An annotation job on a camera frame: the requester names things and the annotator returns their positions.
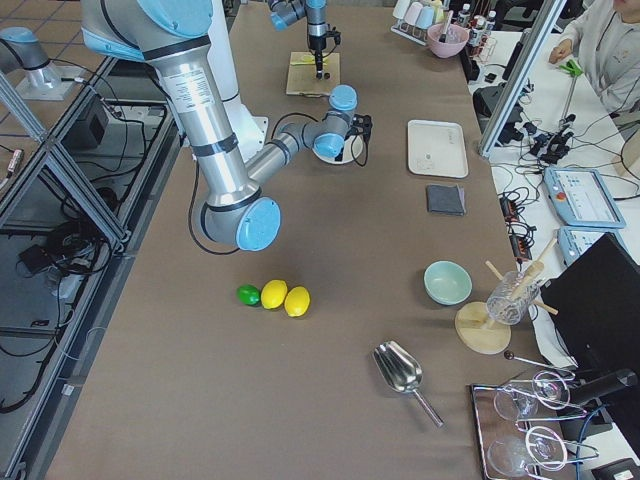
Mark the white wire cup rack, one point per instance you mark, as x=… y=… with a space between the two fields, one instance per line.
x=410 y=32

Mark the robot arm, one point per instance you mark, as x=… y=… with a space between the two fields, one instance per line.
x=187 y=44
x=286 y=13

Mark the black monitor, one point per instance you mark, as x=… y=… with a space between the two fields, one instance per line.
x=597 y=298

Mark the wooden mug tree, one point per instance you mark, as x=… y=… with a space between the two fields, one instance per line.
x=483 y=335

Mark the wooden cutting board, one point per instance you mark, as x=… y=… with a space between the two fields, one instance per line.
x=301 y=80

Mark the yellow lemon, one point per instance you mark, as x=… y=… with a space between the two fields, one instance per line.
x=297 y=302
x=273 y=294

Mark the white round plate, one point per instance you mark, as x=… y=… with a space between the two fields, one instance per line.
x=353 y=148

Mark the pink upturned cup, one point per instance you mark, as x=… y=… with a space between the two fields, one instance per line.
x=413 y=12

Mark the clear glass mug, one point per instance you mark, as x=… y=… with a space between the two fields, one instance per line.
x=511 y=298

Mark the cream rabbit tray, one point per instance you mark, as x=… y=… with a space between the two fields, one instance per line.
x=436 y=148

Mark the teach pendant tablet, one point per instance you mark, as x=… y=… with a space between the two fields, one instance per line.
x=581 y=198

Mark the green lime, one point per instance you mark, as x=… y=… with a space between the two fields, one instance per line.
x=248 y=294

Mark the wine glass rack tray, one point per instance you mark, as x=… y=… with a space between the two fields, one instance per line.
x=527 y=450

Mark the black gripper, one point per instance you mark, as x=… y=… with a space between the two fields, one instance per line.
x=317 y=46
x=344 y=146

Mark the grey folded cloth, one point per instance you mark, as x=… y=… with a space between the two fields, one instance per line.
x=445 y=199

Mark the pink mixing bowl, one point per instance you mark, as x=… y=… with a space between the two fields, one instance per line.
x=456 y=39

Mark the mint green bowl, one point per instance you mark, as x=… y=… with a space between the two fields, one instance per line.
x=447 y=283

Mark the seated person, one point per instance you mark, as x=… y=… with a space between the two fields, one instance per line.
x=605 y=42

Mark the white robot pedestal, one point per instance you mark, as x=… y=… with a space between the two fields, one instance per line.
x=250 y=130

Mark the metal scoop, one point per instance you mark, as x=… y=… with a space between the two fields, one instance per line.
x=403 y=374

